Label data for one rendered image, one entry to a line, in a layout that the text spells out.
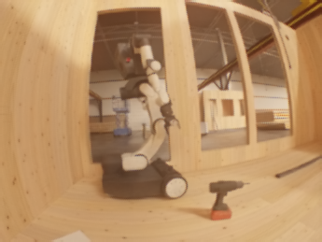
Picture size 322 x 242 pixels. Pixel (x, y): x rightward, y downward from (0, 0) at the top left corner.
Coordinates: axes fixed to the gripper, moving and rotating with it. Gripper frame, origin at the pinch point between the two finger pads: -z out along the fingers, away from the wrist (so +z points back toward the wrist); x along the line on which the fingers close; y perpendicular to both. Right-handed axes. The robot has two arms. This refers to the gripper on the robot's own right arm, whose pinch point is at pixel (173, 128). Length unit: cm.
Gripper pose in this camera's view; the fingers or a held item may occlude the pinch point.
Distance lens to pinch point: 112.6
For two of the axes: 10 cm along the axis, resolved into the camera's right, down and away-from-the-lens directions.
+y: -4.2, 0.7, 9.1
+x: 8.3, -3.8, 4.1
